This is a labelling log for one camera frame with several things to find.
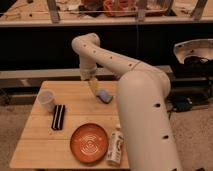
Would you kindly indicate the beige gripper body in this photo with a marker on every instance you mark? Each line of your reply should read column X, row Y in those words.
column 87, row 74

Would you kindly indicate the blue sponge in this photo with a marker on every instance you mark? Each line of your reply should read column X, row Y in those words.
column 104, row 96

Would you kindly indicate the black striped box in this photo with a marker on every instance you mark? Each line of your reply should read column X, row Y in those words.
column 58, row 117

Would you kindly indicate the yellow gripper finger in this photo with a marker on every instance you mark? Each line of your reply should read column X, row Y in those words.
column 93, row 84

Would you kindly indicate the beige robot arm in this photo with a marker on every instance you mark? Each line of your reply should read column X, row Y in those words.
column 140, row 97

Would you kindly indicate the orange ceramic bowl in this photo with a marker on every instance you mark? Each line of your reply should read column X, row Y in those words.
column 89, row 143

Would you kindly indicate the wooden background shelf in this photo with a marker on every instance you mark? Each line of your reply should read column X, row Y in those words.
column 23, row 13

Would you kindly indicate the orange tool on shelf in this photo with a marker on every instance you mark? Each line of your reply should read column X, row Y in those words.
column 119, row 8

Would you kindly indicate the white plastic bottle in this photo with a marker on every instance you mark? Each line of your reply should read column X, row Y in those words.
column 114, row 153

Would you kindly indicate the wooden table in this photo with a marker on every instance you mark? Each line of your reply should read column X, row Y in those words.
column 40, row 147

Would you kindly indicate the white round machine housing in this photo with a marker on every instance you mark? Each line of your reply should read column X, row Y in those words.
column 202, row 48

